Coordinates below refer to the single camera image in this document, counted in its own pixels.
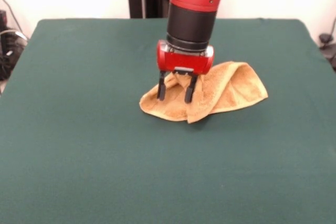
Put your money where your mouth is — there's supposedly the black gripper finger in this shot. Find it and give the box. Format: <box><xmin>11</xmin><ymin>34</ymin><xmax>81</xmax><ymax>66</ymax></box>
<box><xmin>156</xmin><ymin>71</ymin><xmax>167</xmax><ymax>101</ymax></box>
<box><xmin>185</xmin><ymin>76</ymin><xmax>198</xmax><ymax>103</ymax></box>

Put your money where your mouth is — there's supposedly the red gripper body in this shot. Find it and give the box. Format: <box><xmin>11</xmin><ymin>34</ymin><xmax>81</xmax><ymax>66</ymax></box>
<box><xmin>156</xmin><ymin>39</ymin><xmax>215</xmax><ymax>76</ymax></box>

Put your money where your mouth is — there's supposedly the tan terry towel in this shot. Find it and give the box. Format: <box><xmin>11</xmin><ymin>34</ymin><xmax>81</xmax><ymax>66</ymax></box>
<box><xmin>139</xmin><ymin>61</ymin><xmax>269</xmax><ymax>124</ymax></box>

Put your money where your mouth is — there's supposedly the dark green table cloth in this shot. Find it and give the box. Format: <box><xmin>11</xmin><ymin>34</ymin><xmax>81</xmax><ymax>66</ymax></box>
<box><xmin>0</xmin><ymin>18</ymin><xmax>336</xmax><ymax>224</ymax></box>

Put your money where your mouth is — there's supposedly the dark stand base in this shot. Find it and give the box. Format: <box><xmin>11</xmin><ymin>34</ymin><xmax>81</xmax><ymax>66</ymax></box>
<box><xmin>319</xmin><ymin>34</ymin><xmax>336</xmax><ymax>71</ymax></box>
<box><xmin>0</xmin><ymin>10</ymin><xmax>28</xmax><ymax>80</ymax></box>

